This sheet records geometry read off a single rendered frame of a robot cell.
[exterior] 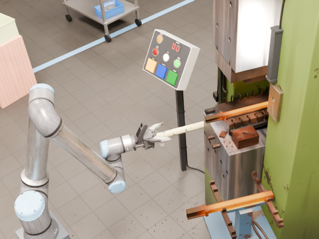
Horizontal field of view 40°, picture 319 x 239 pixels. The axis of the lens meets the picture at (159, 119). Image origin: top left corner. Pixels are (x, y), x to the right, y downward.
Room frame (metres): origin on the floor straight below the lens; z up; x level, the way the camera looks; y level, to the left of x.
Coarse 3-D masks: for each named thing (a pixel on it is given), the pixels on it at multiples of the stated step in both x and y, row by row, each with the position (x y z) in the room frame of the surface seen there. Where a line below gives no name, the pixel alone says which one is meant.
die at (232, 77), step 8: (216, 48) 1.92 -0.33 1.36; (216, 56) 1.92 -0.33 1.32; (224, 64) 1.82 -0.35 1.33; (224, 72) 1.82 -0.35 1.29; (232, 72) 1.74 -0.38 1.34; (240, 72) 1.75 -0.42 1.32; (248, 72) 1.76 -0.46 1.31; (256, 72) 1.77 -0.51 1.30; (264, 72) 1.78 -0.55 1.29; (232, 80) 1.74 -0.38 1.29; (240, 80) 1.75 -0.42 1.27
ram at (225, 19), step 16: (224, 0) 1.84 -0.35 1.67; (240, 0) 1.69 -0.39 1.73; (256, 0) 1.71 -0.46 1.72; (272, 0) 1.73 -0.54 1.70; (224, 16) 1.83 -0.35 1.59; (240, 16) 1.69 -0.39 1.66; (256, 16) 1.71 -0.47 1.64; (272, 16) 1.73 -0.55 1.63; (224, 32) 1.83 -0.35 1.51; (240, 32) 1.70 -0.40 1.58; (256, 32) 1.71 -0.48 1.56; (224, 48) 1.82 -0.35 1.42; (240, 48) 1.70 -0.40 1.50; (256, 48) 1.71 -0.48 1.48; (240, 64) 1.70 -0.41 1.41; (256, 64) 1.72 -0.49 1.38
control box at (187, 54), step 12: (156, 36) 2.45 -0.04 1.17; (168, 36) 2.39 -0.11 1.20; (168, 48) 2.34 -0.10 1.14; (180, 48) 2.27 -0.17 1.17; (192, 48) 2.22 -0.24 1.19; (156, 60) 2.36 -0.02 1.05; (168, 60) 2.29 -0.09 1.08; (180, 60) 2.23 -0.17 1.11; (192, 60) 2.22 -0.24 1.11; (168, 72) 2.25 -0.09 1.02; (180, 72) 2.19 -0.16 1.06; (168, 84) 2.21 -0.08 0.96; (180, 84) 2.16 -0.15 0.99
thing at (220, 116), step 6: (264, 102) 1.88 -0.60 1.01; (240, 108) 1.85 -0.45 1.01; (246, 108) 1.84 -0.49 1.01; (252, 108) 1.84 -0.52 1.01; (258, 108) 1.84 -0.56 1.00; (216, 114) 1.81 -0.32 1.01; (222, 114) 1.81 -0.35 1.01; (228, 114) 1.81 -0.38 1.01; (234, 114) 1.81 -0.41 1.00; (210, 120) 1.79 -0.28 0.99; (216, 120) 1.79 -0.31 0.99; (222, 120) 1.79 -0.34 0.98
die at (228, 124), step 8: (256, 96) 1.97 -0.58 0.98; (264, 96) 1.95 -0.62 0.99; (224, 104) 1.93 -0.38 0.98; (232, 104) 1.92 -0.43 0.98; (240, 104) 1.90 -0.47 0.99; (248, 104) 1.90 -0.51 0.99; (216, 112) 1.91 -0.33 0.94; (248, 112) 1.82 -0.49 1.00; (256, 112) 1.82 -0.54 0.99; (240, 120) 1.77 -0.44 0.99; (248, 120) 1.77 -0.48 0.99; (232, 128) 1.74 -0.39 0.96
